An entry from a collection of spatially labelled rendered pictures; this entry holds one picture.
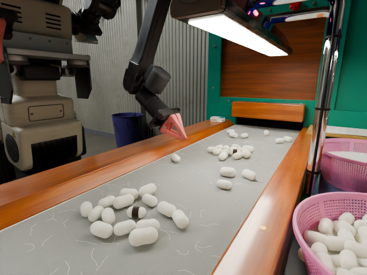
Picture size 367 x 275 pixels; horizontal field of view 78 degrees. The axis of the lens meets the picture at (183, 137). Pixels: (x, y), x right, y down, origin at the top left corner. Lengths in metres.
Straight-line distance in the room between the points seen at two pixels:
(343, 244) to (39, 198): 0.47
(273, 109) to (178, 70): 2.08
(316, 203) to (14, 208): 0.48
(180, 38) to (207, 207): 2.71
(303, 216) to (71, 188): 0.41
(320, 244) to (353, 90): 0.79
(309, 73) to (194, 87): 1.93
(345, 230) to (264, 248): 0.15
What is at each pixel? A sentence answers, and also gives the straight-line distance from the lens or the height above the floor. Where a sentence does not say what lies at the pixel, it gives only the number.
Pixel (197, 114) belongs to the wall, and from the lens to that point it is 2.85.
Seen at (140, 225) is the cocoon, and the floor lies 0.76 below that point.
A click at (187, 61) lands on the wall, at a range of 2.91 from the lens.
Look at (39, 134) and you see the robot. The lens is 0.92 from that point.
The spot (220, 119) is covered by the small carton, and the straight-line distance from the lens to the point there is 1.07.
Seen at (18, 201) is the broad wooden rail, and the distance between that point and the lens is 0.47.
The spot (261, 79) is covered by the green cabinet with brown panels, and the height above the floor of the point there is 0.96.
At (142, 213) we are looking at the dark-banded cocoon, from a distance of 0.38.
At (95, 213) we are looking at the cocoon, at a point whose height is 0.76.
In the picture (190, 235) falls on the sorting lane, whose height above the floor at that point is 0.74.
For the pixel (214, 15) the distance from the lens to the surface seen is 0.35.
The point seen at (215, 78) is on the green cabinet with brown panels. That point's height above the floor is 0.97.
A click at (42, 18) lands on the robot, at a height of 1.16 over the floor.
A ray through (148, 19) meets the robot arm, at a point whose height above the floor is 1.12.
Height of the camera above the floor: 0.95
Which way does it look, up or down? 14 degrees down
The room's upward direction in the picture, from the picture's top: straight up
